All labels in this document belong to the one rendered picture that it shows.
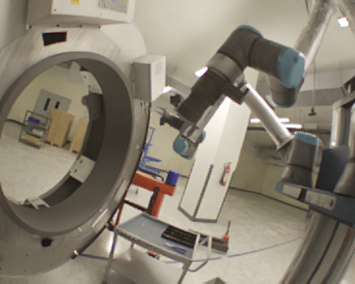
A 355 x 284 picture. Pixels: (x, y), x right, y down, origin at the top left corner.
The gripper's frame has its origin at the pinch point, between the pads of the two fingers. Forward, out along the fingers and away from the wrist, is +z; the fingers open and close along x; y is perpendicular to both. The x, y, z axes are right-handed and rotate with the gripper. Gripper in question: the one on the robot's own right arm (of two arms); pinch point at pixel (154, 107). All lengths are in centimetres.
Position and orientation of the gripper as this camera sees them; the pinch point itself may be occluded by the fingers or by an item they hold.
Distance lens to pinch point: 108.7
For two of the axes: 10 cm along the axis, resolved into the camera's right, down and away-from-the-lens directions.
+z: -8.7, -4.5, -1.9
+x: 1.8, -6.5, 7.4
